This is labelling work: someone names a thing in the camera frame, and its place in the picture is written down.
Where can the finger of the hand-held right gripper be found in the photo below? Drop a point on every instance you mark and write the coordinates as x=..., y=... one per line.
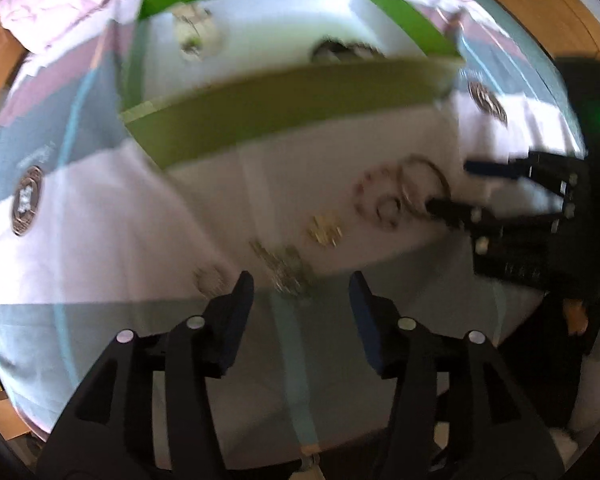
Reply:
x=452, y=211
x=487, y=168

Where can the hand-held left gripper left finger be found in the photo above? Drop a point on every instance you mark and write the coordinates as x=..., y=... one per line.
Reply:
x=237, y=310

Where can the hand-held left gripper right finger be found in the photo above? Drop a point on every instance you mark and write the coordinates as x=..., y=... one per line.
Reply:
x=364, y=310

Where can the small silver jewelry piece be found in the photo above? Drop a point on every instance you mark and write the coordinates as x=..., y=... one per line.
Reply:
x=204, y=280

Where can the large metal bangle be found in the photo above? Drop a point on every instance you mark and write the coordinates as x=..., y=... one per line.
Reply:
x=401, y=185

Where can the green cardboard box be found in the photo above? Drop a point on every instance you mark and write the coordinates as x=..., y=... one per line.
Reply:
x=280, y=110

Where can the gold jewelry piece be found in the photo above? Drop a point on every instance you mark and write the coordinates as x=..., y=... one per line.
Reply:
x=325, y=230

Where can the person's right hand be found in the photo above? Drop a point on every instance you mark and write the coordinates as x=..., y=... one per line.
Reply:
x=575, y=317

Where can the printed bed sheet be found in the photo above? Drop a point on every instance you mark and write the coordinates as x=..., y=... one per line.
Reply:
x=130, y=210

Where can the black wrist watch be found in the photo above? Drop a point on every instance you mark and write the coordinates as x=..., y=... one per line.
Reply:
x=340, y=51

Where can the white wrist watch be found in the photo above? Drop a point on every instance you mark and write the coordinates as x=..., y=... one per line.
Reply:
x=195, y=30

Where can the pale pink duvet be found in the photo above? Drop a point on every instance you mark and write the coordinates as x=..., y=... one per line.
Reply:
x=55, y=0

